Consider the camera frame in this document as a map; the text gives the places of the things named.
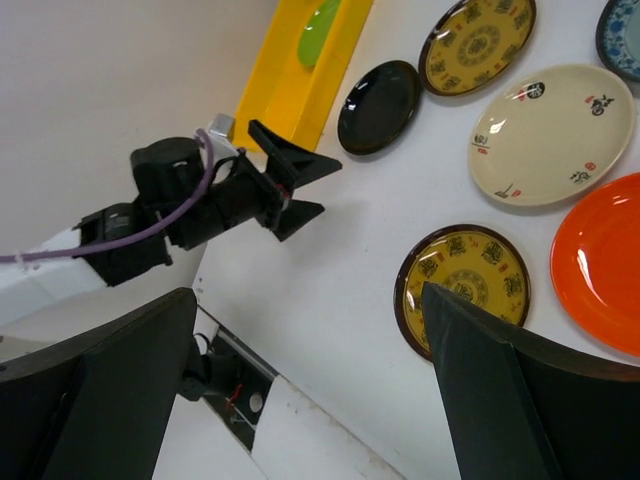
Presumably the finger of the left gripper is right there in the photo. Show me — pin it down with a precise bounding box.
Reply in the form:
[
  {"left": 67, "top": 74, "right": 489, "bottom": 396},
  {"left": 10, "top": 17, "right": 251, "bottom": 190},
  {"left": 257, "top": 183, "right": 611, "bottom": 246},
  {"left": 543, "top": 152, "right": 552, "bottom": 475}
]
[
  {"left": 248, "top": 120, "right": 342, "bottom": 193},
  {"left": 277, "top": 200, "right": 325, "bottom": 242}
]

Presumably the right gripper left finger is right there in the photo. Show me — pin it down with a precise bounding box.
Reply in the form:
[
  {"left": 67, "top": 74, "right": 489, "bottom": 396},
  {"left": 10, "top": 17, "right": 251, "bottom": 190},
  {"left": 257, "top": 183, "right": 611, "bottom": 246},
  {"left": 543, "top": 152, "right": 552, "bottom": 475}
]
[{"left": 1, "top": 288, "right": 196, "bottom": 479}]

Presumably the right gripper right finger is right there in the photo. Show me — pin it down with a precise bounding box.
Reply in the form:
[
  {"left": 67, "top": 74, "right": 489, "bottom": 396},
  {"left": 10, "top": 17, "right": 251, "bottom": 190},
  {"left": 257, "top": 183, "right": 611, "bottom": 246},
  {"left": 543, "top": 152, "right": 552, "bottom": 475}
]
[{"left": 421, "top": 283, "right": 639, "bottom": 479}]

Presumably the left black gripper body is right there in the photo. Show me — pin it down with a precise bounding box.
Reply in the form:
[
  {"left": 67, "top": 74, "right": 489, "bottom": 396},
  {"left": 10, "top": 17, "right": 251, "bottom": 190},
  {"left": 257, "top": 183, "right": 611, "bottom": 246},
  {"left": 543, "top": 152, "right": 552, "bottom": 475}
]
[{"left": 201, "top": 149, "right": 290, "bottom": 235}]

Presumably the black plate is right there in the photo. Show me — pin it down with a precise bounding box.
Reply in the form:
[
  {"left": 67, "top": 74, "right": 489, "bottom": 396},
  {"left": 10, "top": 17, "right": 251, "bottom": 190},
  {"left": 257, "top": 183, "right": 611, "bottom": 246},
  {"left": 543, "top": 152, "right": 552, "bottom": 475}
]
[{"left": 337, "top": 60, "right": 421, "bottom": 156}]

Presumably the green plate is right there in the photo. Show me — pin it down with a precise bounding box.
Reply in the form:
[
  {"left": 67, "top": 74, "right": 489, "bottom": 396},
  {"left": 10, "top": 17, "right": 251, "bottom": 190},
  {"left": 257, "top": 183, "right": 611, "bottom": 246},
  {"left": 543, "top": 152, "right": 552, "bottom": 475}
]
[{"left": 297, "top": 0, "right": 341, "bottom": 68}]

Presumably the yellow patterned plate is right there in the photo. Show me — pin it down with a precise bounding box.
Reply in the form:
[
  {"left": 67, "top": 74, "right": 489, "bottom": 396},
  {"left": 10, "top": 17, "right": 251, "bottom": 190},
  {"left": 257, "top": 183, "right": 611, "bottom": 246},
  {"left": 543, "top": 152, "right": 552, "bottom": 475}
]
[
  {"left": 393, "top": 224, "right": 531, "bottom": 361},
  {"left": 418, "top": 0, "right": 537, "bottom": 97}
]

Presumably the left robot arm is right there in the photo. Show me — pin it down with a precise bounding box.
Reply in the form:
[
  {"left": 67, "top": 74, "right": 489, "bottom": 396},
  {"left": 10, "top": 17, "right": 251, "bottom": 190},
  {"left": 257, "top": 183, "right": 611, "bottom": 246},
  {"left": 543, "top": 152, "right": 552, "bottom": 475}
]
[{"left": 1, "top": 120, "right": 342, "bottom": 324}]

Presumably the yellow plastic bin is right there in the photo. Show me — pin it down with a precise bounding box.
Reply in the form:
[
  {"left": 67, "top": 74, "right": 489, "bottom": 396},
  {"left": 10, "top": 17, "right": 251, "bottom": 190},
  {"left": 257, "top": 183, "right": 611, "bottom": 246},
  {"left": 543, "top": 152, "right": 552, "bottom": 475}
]
[{"left": 233, "top": 1, "right": 373, "bottom": 151}]

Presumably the orange plate near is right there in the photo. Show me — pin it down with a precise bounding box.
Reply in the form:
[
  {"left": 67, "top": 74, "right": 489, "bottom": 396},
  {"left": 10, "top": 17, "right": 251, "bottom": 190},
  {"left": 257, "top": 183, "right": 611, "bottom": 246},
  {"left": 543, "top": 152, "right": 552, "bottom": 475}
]
[{"left": 549, "top": 173, "right": 639, "bottom": 356}]

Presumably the cream plate with motifs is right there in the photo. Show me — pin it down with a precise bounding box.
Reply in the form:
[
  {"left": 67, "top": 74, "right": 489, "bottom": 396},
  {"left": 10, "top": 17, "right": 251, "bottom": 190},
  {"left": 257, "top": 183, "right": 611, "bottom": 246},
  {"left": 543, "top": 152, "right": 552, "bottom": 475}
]
[{"left": 467, "top": 64, "right": 637, "bottom": 207}]

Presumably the blue white patterned plate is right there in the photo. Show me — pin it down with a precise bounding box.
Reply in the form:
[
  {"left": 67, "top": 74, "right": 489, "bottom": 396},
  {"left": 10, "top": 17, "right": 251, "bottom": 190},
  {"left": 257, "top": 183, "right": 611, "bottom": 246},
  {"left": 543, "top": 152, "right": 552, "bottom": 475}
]
[{"left": 595, "top": 0, "right": 639, "bottom": 84}]

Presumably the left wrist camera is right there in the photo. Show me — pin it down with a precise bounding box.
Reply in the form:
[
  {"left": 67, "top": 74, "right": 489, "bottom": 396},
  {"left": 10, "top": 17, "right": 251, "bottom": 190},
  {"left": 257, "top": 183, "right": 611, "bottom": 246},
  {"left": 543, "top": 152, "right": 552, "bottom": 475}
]
[{"left": 207, "top": 113, "right": 235, "bottom": 142}]

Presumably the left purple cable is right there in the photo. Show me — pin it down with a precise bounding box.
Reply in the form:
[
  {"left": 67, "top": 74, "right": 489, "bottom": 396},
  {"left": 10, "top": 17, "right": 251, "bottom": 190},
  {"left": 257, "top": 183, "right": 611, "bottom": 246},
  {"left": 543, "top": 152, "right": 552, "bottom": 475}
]
[{"left": 0, "top": 128, "right": 217, "bottom": 265}]

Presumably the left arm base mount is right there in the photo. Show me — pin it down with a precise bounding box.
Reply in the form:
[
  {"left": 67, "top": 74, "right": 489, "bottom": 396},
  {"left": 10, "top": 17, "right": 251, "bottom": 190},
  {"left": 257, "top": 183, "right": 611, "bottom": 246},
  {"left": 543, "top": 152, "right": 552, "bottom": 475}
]
[{"left": 178, "top": 326, "right": 278, "bottom": 450}]

